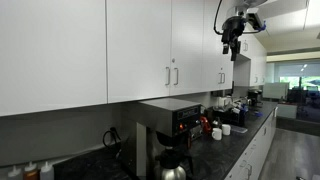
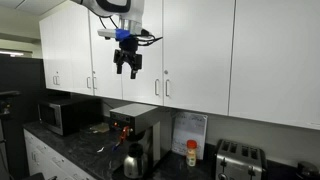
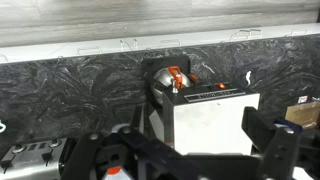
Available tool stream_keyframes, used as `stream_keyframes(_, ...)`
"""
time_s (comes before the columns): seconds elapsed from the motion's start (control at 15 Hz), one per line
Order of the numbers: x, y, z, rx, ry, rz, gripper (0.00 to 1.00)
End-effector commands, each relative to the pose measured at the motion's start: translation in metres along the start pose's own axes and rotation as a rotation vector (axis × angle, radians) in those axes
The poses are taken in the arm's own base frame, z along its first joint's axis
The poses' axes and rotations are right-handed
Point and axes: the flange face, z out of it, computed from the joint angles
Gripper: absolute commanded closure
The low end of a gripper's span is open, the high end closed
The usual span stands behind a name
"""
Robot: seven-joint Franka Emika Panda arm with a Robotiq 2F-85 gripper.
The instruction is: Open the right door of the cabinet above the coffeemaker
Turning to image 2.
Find white lower cabinet drawers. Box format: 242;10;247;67
24;130;96;180

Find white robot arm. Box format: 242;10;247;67
72;0;149;79

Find orange lid creamer bottle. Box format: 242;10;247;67
186;140;197;167

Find white wrist camera with blue mount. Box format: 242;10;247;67
97;27;150;42

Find steel coffee carafe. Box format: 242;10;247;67
123;143;148;179

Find white cabinet door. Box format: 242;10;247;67
163;0;236;115
229;0;320;130
39;3;93;95
89;12;122;99
120;0;164;107

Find silver four-slot toaster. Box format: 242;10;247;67
211;139;268;180

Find white paper sign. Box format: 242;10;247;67
172;112;208;160

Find black steel microwave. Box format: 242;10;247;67
38;98;103;136

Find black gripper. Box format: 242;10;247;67
113;38;142;79

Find steel commercial coffeemaker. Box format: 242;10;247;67
109;103;173;167

